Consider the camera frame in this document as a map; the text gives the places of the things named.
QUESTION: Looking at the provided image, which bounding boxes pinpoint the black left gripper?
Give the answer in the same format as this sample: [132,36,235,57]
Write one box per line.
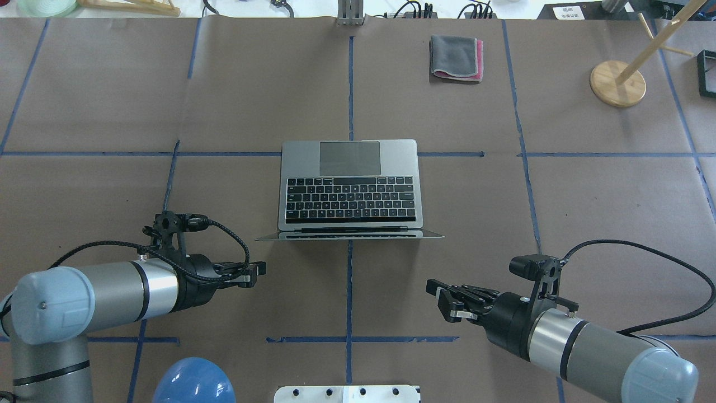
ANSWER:
[176,254,267,311]

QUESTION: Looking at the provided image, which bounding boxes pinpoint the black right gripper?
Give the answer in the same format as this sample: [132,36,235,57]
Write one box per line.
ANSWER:
[426,279,539,362]

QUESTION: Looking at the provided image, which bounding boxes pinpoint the grey laptop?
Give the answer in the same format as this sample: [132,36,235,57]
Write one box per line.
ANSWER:
[262,139,441,241]

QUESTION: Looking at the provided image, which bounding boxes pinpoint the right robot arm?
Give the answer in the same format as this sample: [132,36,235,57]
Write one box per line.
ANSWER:
[426,279,699,402]

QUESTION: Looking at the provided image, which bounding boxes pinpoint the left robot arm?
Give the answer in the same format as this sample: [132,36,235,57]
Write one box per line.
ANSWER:
[2,254,266,402]

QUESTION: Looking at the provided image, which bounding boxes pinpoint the blue desk lamp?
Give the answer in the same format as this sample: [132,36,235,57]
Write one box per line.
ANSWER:
[152,357,236,402]

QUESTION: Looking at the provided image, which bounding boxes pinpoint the grey and pink cloth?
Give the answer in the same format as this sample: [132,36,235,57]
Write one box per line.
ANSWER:
[430,34,484,83]

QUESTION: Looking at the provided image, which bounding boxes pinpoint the wooden stand with round base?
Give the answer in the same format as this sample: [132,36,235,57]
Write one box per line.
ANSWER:
[589,1,706,108]

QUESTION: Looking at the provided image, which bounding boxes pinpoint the wooden dish rack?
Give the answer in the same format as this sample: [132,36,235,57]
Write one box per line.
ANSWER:
[77,1,181,17]

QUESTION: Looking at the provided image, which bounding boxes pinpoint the green plate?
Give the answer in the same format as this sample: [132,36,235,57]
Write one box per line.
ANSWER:
[16,0,78,18]

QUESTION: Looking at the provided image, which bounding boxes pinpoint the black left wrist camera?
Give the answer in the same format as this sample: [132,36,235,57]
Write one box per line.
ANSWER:
[143,210,209,266]

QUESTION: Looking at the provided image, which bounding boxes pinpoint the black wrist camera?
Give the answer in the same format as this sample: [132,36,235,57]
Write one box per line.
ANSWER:
[143,210,209,266]
[508,254,580,318]

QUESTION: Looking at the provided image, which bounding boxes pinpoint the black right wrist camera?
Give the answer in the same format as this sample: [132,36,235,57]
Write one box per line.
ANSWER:
[508,254,580,318]

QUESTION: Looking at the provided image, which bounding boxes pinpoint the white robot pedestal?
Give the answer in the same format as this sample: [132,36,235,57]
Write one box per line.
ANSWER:
[274,385,422,402]

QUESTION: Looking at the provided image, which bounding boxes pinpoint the aluminium frame post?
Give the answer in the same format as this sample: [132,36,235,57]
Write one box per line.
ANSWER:
[337,0,365,26]

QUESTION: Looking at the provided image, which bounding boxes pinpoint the black picture frame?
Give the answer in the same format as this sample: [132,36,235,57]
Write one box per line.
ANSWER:
[696,49,715,99]

